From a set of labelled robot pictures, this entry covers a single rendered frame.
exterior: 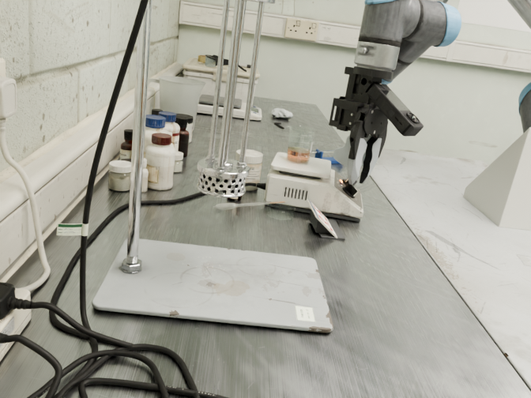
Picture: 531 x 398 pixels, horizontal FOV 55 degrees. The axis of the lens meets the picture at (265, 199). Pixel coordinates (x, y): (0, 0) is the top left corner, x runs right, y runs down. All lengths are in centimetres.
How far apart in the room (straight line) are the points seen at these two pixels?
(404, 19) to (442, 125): 176
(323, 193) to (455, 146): 178
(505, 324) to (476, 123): 201
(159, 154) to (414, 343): 61
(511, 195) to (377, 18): 50
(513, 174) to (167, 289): 79
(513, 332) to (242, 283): 38
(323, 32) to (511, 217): 146
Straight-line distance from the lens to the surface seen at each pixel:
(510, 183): 121
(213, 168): 64
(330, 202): 102
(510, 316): 84
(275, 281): 73
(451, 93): 267
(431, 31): 101
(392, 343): 68
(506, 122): 281
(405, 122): 91
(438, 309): 79
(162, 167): 104
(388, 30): 94
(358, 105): 94
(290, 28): 241
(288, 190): 101
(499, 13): 272
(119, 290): 69
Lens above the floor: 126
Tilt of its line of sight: 19 degrees down
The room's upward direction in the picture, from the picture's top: 8 degrees clockwise
